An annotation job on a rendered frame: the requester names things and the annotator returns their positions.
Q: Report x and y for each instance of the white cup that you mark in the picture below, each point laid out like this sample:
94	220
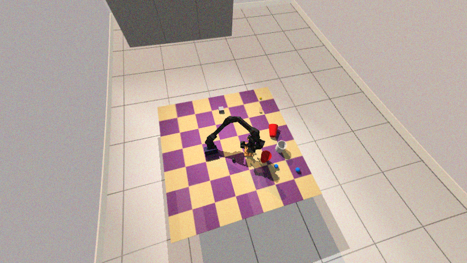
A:
281	145

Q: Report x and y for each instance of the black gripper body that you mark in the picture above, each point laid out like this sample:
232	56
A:
243	145

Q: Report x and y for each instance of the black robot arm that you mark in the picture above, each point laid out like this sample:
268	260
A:
253	138

